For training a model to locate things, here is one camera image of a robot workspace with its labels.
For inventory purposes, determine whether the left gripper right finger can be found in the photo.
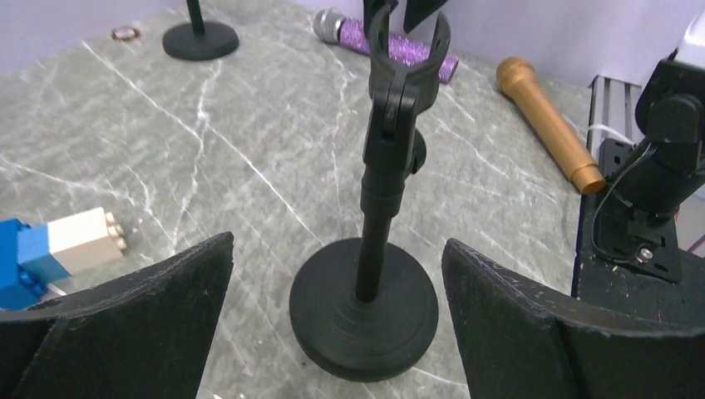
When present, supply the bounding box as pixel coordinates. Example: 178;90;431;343
441;239;704;398

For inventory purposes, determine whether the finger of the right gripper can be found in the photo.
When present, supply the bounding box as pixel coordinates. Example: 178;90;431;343
402;0;447;33

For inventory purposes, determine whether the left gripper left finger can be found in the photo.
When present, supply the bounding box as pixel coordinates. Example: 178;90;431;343
1;232;234;398

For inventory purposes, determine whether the gold microphone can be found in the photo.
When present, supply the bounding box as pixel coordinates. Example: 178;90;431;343
495;57;606;195

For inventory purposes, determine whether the black round mic stand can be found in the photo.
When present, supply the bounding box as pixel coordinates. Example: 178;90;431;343
289;1;451;382
162;0;240;62

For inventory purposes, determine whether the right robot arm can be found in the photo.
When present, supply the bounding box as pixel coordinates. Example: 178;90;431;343
432;53;704;288

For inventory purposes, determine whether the purple glitter microphone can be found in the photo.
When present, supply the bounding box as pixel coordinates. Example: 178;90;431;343
312;7;460;85

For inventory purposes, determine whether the blue and white toy block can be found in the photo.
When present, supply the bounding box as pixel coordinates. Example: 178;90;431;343
1;207;127;310

